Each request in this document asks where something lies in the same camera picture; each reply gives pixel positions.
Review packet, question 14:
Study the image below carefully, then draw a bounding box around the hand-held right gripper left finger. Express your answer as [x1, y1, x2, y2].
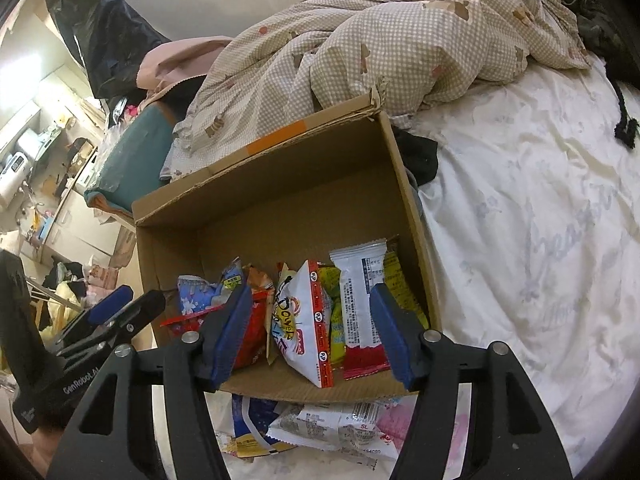
[45, 284, 253, 480]

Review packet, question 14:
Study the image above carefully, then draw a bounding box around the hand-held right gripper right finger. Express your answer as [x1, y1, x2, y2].
[369, 283, 573, 480]

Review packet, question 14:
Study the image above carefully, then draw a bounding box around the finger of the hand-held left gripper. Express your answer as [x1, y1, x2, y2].
[54, 290, 167, 361]
[85, 284, 134, 326]

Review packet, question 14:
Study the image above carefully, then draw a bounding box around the red snack packet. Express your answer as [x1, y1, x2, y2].
[160, 292, 271, 370]

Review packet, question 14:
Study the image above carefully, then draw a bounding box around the blue snack packet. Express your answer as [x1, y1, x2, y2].
[177, 259, 248, 322]

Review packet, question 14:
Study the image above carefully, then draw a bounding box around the yellow snack packet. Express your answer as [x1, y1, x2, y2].
[317, 250, 431, 368]

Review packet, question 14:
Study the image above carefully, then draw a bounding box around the brown snack packet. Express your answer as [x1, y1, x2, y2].
[246, 264, 277, 306]

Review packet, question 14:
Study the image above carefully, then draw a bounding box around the pink snack packet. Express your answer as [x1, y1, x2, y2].
[375, 397, 426, 461]

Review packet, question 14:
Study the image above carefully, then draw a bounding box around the white printed packet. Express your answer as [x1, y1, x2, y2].
[266, 400, 396, 463]

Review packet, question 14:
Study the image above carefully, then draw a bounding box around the brown cardboard box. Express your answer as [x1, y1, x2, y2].
[131, 82, 443, 403]

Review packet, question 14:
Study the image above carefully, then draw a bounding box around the person's left hand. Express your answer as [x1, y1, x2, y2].
[34, 424, 67, 467]

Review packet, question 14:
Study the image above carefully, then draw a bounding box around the yellow plush toy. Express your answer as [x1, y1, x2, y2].
[42, 280, 83, 331]

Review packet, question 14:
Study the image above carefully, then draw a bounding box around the white base cabinet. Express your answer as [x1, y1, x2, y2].
[37, 187, 136, 261]

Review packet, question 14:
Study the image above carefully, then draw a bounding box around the teal chair cushion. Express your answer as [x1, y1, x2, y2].
[84, 105, 181, 211]

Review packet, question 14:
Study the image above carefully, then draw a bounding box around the white water heater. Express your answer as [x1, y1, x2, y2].
[0, 152, 28, 211]

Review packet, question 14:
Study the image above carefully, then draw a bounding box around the white floral bed sheet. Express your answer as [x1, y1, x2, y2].
[205, 50, 640, 480]

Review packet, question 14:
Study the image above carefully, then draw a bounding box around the black cloth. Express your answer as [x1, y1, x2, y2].
[395, 130, 440, 187]

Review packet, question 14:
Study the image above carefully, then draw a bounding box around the pink cloth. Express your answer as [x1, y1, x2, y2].
[136, 35, 233, 106]

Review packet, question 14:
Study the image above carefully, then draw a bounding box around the black hanging plastic bag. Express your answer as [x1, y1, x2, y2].
[40, 0, 173, 101]

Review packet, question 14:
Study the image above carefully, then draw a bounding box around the checkered bear print quilt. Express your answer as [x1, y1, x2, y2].
[160, 0, 606, 181]

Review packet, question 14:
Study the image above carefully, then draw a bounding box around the black knit hat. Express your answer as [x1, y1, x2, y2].
[612, 80, 640, 148]

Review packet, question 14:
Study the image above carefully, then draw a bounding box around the camouflage garment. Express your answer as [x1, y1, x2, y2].
[510, 0, 626, 56]

